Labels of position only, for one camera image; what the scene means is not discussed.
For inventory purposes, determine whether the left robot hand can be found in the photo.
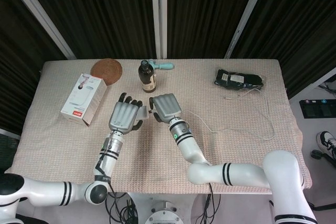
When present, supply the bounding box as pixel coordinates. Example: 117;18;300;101
107;92;144;133

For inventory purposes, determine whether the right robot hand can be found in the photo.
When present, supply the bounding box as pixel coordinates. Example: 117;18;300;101
149;93;182;124

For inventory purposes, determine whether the white charger adapter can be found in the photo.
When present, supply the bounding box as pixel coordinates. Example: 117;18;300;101
139;105;150;120

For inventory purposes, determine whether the white USB cable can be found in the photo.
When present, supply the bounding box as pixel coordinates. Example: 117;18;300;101
148;89;276;141

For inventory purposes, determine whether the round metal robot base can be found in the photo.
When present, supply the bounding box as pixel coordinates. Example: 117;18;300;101
144;199;184;224

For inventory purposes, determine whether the brown glass bottle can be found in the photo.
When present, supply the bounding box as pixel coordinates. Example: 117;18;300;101
138;60;158;93

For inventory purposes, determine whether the white product box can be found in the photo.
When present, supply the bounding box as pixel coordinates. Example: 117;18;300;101
60;73;108;127

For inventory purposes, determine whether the round woven coaster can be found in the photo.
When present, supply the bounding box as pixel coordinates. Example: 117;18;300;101
90;58;123;86

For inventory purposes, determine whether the beige waffle tablecloth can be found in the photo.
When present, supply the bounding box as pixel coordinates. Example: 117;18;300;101
5;58;313;196

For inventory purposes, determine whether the black item in plastic bag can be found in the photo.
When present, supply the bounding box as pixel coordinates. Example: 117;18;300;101
214;68;265;91

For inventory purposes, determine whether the black pleated curtain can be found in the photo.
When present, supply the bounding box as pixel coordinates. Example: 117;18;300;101
0;0;336;135

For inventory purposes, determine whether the black foot pedal unit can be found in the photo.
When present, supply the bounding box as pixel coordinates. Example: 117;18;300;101
299;98;336;119

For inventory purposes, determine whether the black and white sneaker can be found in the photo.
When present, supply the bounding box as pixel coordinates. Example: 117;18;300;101
316;131;336;158

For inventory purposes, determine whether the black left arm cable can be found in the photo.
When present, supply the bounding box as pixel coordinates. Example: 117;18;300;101
94;144;114;183

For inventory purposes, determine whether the grey metal frame post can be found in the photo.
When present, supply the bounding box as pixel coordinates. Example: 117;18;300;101
151;0;169;59
5;0;77;61
224;0;272;59

